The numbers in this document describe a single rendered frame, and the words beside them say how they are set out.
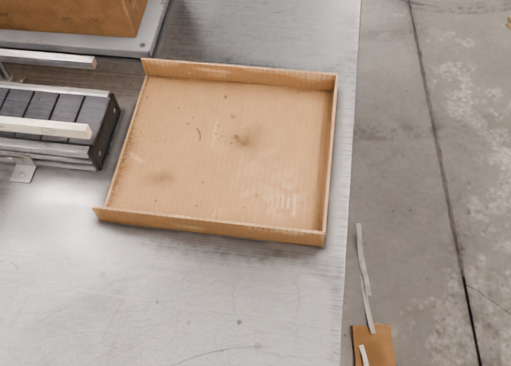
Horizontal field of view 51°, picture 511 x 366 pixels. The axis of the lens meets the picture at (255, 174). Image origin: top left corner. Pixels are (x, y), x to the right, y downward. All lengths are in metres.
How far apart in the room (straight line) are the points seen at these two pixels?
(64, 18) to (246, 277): 0.51
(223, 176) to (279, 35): 0.28
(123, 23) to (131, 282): 0.41
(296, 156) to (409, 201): 0.99
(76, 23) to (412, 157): 1.20
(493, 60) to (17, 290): 1.79
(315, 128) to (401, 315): 0.88
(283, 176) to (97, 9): 0.39
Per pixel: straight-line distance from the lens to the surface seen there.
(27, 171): 0.83
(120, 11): 0.88
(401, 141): 1.83
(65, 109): 0.81
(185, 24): 0.95
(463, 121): 1.93
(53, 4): 0.92
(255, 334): 0.66
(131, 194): 0.76
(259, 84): 0.84
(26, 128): 0.77
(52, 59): 0.76
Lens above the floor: 1.47
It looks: 59 degrees down
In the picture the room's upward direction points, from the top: 4 degrees counter-clockwise
